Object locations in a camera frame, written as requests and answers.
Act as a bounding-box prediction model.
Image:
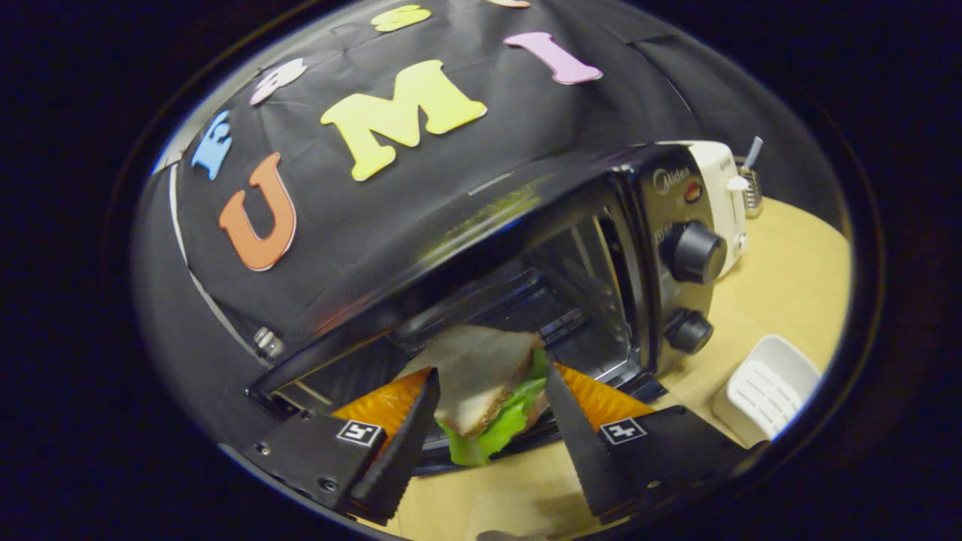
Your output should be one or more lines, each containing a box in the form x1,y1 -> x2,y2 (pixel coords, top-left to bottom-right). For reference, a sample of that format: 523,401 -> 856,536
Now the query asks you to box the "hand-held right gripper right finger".
544,363 -> 769,525

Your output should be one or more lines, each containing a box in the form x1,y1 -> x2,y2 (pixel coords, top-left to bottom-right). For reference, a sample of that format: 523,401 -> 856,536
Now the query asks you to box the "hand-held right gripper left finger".
242,367 -> 443,527

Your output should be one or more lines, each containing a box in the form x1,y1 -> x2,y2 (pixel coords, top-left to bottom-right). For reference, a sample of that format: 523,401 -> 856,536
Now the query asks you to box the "lettuce sandwich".
410,324 -> 549,467

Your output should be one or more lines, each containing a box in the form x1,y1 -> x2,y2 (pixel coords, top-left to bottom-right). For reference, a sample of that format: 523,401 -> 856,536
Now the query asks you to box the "black electric oven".
247,143 -> 730,476

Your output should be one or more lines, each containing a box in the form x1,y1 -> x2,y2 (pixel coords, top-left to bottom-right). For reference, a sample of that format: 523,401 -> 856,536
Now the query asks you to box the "white ribbed plastic tray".
712,334 -> 822,445

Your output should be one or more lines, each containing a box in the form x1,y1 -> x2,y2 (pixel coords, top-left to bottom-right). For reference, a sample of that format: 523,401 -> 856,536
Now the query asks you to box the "black backdrop cloth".
132,0 -> 850,452

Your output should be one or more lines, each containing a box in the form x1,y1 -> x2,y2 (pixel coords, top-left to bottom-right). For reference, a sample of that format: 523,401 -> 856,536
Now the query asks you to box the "white toaster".
658,140 -> 751,280

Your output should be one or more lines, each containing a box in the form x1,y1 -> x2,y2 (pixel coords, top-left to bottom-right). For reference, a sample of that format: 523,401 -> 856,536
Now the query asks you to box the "small wire basket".
740,156 -> 764,219

